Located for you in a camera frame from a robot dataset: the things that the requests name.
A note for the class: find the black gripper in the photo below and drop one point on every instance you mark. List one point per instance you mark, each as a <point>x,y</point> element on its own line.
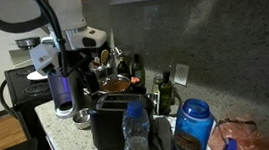
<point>53,70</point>

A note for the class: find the black silver bread toaster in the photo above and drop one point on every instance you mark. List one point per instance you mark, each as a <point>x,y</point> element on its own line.
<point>110,128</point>

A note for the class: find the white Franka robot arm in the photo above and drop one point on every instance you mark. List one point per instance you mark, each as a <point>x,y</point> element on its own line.
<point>67,11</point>

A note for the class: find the white plate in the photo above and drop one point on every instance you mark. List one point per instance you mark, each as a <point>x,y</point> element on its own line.
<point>35,76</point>

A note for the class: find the black silver coffee maker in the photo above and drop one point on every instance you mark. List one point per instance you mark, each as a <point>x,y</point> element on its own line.
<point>66,95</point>

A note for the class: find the black electric stove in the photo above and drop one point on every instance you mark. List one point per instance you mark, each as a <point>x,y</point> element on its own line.
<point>29,91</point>

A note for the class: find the steel cooking pot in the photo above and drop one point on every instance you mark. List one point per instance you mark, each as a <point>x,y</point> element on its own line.
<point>28,42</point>

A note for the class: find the metal utensil holder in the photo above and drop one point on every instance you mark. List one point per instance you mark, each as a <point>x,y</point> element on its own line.
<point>98,70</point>

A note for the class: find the wooden spoon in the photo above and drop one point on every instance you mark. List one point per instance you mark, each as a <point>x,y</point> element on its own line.
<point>104,56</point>

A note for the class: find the small metal bowl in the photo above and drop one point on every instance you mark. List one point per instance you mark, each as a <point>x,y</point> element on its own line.
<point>81,119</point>

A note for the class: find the pot with glass lid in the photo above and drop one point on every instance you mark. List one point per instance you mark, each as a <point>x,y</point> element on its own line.
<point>114,84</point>

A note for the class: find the dark glass bottle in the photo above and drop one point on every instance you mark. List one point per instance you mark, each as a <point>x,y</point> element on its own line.
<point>122,67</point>

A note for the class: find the green glass bottle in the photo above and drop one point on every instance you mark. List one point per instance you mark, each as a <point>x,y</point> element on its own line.
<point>138,71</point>

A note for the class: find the small clear capped bottle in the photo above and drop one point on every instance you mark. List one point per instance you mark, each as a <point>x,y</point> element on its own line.
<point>156,84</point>

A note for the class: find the olive oil bottle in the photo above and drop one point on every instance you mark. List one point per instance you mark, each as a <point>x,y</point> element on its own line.
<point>165,93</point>

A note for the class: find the grey cloth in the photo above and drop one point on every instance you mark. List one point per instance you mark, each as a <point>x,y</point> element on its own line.
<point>162,135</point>

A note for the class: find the blue Nalgene bottle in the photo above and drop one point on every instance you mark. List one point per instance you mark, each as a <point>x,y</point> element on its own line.
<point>191,132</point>

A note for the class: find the orange plastic bag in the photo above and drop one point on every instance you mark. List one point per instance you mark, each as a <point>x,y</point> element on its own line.
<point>248,136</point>

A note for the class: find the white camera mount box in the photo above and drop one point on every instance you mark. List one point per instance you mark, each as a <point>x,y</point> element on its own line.
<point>42,57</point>

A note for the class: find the white wall outlet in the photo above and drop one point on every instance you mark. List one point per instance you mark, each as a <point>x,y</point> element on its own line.
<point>181,74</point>

